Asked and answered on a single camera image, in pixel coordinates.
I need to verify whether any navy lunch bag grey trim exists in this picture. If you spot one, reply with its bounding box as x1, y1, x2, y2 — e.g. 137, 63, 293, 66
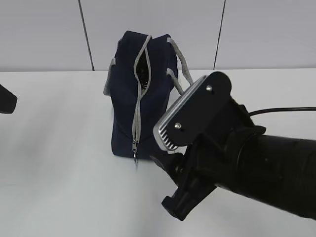
103, 31, 193, 163

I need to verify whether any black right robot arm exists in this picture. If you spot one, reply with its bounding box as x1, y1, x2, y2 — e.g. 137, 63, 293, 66
151, 100, 316, 220

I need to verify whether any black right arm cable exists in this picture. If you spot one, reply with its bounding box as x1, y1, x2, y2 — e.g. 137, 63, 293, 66
248, 106, 316, 117

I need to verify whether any metal zipper pull ring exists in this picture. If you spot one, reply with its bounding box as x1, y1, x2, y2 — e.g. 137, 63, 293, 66
132, 139, 139, 164

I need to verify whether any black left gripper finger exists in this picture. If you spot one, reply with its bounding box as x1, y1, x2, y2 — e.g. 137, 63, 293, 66
0, 85, 18, 114

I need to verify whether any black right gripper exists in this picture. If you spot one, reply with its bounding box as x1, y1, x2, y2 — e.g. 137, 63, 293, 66
149, 98, 267, 222

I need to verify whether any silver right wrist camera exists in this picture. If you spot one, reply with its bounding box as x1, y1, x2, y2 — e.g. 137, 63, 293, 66
153, 72, 232, 151

